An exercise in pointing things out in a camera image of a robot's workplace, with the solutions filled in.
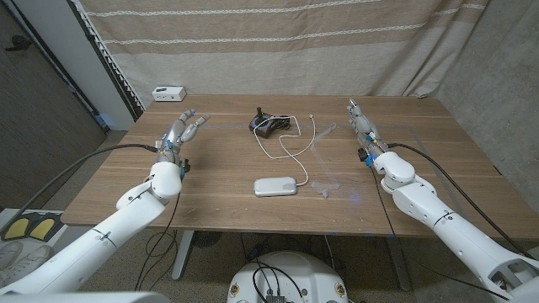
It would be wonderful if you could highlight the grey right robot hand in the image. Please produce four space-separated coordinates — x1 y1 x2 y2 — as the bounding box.
347 98 388 157

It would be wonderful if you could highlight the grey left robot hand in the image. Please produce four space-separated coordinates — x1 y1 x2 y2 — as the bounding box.
156 109 211 165

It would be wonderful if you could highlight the white power strip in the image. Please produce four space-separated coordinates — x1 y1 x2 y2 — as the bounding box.
152 86 187 103

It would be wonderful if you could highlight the clear plastic bag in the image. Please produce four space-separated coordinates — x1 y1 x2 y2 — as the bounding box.
309 122 341 199

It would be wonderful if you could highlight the black round floor object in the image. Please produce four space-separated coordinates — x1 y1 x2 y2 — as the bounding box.
191 230 223 248

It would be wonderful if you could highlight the silver power bank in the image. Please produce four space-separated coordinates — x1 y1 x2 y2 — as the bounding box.
253 176 298 198

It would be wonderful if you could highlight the white table leg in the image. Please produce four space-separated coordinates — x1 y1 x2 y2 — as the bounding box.
171 230 195 281
385 236 413 291

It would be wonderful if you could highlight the beige striped curtain backdrop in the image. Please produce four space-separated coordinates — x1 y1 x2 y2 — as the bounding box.
77 0 492 109

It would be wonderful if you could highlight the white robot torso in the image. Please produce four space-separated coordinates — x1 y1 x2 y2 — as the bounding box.
227 251 350 303

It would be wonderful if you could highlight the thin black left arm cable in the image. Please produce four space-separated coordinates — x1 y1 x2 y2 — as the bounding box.
134 192 183 291

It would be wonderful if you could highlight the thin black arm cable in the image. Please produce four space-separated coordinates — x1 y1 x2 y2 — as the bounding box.
369 166 510 300
134 192 183 291

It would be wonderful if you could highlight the white charging cable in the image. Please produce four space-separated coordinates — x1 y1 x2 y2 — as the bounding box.
252 114 317 187

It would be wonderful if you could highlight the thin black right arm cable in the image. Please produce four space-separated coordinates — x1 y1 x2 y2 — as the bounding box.
369 166 510 300

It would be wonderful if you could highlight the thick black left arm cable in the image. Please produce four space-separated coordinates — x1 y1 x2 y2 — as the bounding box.
0 143 159 237

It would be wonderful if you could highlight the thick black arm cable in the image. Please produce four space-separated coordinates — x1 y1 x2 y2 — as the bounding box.
0 143 159 237
387 142 532 258

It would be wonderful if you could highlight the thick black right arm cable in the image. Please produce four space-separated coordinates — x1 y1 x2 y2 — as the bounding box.
387 142 532 258

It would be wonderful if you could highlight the black zigzag frame strip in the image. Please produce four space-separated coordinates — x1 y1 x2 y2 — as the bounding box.
67 0 147 121

